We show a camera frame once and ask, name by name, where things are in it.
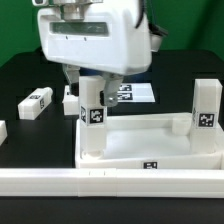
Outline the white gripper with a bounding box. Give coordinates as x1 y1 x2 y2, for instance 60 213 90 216
37 0 152 107

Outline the white desk top tray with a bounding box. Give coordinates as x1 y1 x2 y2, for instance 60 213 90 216
75 113 224 170

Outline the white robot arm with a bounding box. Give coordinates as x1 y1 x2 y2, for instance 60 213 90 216
32 0 168 107

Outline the white block left edge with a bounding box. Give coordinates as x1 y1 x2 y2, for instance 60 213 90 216
0 120 7 146

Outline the white marker base plate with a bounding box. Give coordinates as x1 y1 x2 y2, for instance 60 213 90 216
118 83 155 103

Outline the white front rail fence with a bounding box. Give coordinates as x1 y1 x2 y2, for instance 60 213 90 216
0 168 224 198

